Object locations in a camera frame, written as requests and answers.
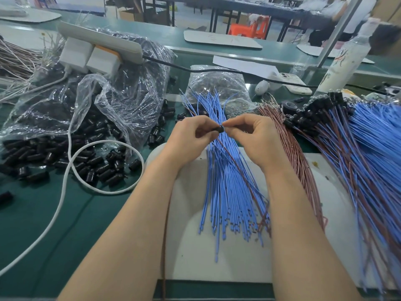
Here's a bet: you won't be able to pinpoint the orange plastic stool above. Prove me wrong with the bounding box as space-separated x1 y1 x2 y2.
228 14 272 39

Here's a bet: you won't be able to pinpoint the white power strip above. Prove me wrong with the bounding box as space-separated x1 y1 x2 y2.
58 20 146 64

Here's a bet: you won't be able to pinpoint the large clear plastic bag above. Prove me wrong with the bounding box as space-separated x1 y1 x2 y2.
3 29 176 148

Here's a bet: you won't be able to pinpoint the person's right hand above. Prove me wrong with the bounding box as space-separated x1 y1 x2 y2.
222 114 290 176

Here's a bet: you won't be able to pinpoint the pile of black plastic caps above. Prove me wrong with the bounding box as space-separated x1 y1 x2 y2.
0 100 192 207

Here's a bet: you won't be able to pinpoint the cardboard boxes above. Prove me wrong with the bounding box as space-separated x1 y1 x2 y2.
373 0 401 26

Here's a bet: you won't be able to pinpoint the person's left forearm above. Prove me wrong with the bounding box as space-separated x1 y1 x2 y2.
58 163 201 301

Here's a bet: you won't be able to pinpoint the small clear plastic bag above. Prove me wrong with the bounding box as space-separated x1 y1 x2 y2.
185 64 254 117

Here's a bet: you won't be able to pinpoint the long black-frame table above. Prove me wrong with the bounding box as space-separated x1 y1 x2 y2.
141 0 336 41

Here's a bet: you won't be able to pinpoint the white flat tray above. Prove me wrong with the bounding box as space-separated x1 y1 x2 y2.
0 8 62 24
296 43 376 64
183 29 264 49

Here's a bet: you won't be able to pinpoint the person's left hand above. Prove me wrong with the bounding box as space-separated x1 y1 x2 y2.
164 115 221 176

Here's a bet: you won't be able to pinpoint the white flat device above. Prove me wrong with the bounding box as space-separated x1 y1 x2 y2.
276 72 313 95

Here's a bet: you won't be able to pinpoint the bundle of blue wires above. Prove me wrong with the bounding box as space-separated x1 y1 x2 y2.
182 91 272 261

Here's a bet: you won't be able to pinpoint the pile of assembled wire harnesses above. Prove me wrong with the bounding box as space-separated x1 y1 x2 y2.
282 91 401 292

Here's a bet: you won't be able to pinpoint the white charging cable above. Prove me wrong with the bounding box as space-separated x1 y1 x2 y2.
0 72 146 276

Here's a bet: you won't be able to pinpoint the slanted metal frame post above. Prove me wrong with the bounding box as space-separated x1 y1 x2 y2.
313 0 365 66

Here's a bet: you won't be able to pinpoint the person's right forearm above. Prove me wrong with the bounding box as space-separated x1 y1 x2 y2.
263 163 363 301

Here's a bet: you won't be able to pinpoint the blue table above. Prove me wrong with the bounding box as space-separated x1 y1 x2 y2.
38 0 107 16

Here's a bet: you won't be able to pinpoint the white work board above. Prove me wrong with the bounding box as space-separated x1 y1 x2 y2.
145 144 401 291

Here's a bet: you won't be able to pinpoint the white orange charger adapter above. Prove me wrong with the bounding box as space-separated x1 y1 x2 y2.
86 46 123 78

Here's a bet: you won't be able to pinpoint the white spray bottle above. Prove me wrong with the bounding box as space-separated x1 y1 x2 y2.
316 17 381 94

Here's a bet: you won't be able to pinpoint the bundle of stripped brown wires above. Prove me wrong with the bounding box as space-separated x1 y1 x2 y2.
0 36 63 101

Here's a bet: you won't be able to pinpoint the white computer mouse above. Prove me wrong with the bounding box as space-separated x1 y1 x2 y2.
255 79 272 97

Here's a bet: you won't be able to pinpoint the white paper sheet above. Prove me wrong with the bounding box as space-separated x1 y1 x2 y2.
213 55 283 79

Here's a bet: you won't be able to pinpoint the black power cord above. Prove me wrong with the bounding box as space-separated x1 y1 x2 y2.
143 54 389 94

